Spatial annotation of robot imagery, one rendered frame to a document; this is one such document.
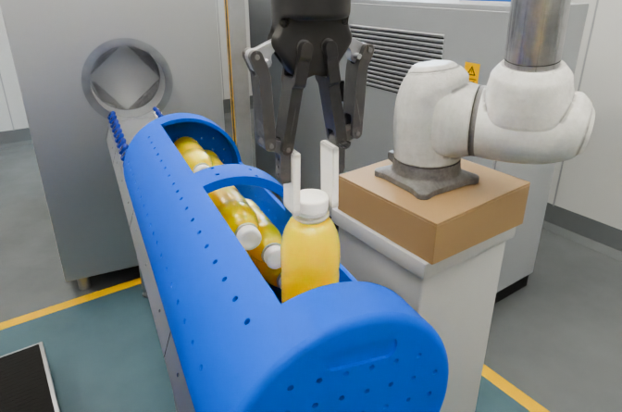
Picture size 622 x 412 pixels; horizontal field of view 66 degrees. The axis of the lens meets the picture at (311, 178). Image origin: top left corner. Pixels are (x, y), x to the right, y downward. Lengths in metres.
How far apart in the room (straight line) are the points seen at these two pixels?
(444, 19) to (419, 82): 1.22
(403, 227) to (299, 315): 0.59
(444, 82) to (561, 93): 0.22
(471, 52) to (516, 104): 1.18
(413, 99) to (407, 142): 0.10
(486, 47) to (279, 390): 1.80
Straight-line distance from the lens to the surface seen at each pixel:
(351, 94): 0.51
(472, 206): 1.06
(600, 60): 3.30
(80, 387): 2.33
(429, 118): 1.04
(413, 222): 1.02
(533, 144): 1.02
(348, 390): 0.54
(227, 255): 0.62
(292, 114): 0.47
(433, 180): 1.10
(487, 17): 2.11
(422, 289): 1.08
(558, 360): 2.48
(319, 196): 0.52
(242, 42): 1.79
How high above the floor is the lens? 1.54
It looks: 23 degrees down
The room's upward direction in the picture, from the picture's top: straight up
